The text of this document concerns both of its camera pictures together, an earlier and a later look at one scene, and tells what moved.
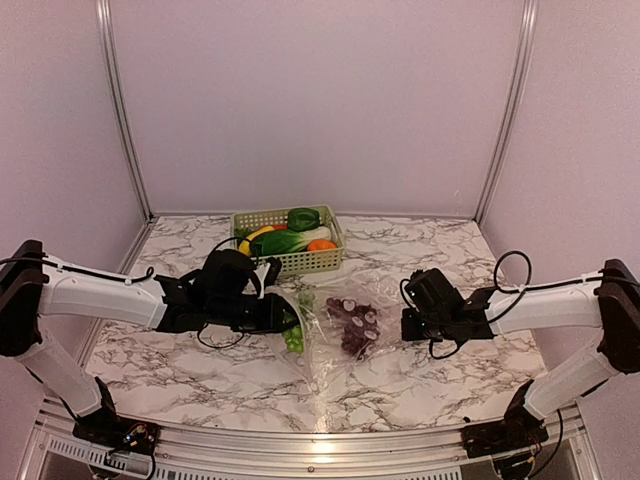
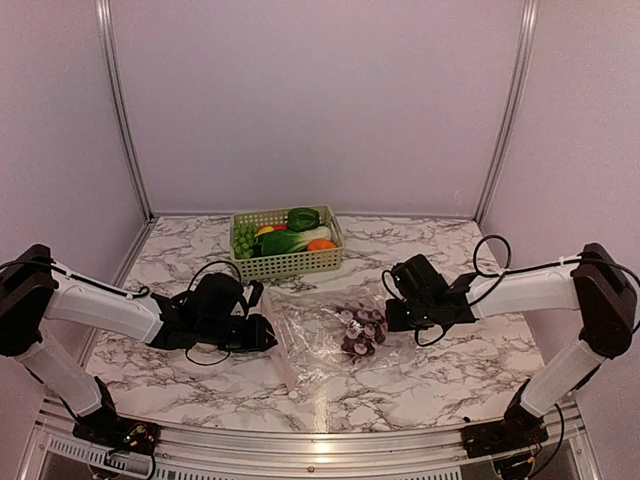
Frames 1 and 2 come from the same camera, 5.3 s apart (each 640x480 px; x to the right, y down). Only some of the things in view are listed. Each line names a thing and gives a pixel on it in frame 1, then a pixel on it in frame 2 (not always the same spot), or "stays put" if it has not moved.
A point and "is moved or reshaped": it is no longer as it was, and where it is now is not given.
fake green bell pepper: [303, 218] stays put
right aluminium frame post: [513, 100] stays put
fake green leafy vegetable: [287, 242] stays put
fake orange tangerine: [320, 245] stays put
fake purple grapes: [361, 328] is moved or reshaped
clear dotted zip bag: [346, 323] is moved or reshaped
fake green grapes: [295, 335] -> [244, 236]
